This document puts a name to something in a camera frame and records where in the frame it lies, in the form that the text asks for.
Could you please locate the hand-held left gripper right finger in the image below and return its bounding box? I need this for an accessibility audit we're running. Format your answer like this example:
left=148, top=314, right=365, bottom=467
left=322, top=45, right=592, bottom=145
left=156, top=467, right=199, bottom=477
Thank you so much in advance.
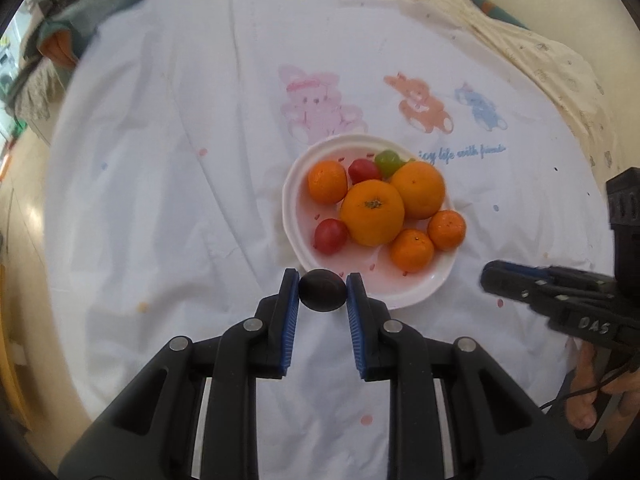
left=345, top=272, right=590, bottom=480

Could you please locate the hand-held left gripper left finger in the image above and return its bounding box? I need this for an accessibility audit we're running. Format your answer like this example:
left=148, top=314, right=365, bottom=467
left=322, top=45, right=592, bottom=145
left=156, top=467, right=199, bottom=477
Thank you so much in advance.
left=59, top=267, right=301, bottom=480

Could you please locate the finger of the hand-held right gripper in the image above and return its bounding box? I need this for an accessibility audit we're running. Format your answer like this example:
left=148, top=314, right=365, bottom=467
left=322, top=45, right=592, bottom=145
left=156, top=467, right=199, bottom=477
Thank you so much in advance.
left=480, top=270, right=617, bottom=313
left=491, top=260, right=616, bottom=292

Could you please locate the dark purple tomato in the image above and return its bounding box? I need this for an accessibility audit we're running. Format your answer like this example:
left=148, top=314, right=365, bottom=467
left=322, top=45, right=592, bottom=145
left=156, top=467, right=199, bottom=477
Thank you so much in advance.
left=298, top=269, right=347, bottom=312

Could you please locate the white plate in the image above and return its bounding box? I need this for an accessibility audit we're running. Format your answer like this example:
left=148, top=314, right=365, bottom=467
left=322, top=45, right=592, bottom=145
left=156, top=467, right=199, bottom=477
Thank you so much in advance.
left=281, top=134, right=457, bottom=310

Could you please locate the small mandarin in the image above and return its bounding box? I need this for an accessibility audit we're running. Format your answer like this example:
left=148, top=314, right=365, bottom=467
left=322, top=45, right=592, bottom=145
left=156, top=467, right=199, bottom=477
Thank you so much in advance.
left=390, top=229, right=435, bottom=274
left=307, top=160, right=349, bottom=205
left=427, top=209, right=467, bottom=252

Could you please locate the red cherry tomato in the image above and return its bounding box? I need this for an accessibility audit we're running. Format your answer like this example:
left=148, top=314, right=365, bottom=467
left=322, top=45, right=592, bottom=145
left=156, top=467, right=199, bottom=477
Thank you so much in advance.
left=347, top=158, right=382, bottom=184
left=313, top=218, right=350, bottom=254

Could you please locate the large orange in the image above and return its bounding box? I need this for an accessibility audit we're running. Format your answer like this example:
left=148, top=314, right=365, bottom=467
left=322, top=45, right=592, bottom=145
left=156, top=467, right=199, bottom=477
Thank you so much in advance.
left=340, top=180, right=406, bottom=247
left=390, top=161, right=446, bottom=220

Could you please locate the green tomato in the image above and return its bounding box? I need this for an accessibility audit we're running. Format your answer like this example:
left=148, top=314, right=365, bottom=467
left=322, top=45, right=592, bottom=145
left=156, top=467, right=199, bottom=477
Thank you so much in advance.
left=375, top=150, right=416, bottom=179

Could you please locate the person's right hand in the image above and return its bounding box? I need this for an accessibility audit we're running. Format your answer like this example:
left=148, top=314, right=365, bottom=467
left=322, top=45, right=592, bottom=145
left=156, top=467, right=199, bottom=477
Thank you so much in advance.
left=569, top=342, right=640, bottom=456

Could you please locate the white bear printed bedsheet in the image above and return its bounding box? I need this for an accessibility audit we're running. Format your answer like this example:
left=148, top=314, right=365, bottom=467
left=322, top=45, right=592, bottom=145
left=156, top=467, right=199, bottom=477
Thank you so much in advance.
left=44, top=0, right=621, bottom=480

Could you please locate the beige dotted quilt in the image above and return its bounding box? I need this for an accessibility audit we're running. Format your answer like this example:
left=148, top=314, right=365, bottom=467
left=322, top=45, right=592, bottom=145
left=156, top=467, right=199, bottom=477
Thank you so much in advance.
left=400, top=0, right=623, bottom=173

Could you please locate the teal cushion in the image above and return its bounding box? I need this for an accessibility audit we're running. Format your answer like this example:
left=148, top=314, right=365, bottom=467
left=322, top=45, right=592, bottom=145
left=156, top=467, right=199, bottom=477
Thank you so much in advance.
left=431, top=0, right=528, bottom=28

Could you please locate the brown patterned garment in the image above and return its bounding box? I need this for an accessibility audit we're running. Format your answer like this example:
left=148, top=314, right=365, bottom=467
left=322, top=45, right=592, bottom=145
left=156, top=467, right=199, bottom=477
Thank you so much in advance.
left=17, top=62, right=68, bottom=122

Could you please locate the teal orange blanket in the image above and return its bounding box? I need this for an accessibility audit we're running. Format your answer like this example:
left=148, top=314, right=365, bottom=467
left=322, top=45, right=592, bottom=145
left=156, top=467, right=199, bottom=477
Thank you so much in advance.
left=36, top=5, right=103, bottom=70

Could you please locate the black cable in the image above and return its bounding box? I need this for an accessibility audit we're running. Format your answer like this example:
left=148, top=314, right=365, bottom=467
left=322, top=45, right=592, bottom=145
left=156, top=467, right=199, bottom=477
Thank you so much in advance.
left=539, top=362, right=640, bottom=413

